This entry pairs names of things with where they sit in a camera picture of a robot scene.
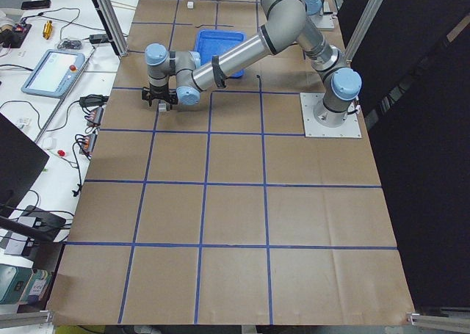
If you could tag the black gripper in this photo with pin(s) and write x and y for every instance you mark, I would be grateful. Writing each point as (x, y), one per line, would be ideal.
(158, 95)

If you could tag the blue plastic tray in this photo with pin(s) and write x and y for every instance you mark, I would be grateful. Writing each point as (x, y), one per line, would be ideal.
(209, 42)

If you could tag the black power adapter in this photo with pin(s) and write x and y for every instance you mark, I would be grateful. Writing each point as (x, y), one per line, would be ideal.
(98, 39)

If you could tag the teach pendant tablet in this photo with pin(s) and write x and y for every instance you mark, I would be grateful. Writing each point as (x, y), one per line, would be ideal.
(54, 74)

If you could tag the brown paper mat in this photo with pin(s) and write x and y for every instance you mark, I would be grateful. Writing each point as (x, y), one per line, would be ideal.
(225, 212)

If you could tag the gold metal cylinder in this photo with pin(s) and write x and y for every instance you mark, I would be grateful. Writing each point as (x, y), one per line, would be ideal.
(47, 30)

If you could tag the black monitor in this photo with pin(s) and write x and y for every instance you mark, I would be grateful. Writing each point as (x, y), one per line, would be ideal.
(22, 161)

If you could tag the black smartphone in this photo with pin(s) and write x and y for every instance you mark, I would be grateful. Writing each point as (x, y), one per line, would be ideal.
(35, 4)

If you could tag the aluminium frame post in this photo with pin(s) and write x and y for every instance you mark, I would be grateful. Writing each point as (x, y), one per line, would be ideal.
(362, 28)
(111, 26)

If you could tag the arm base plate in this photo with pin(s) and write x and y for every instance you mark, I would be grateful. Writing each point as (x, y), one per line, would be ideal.
(319, 123)
(323, 22)

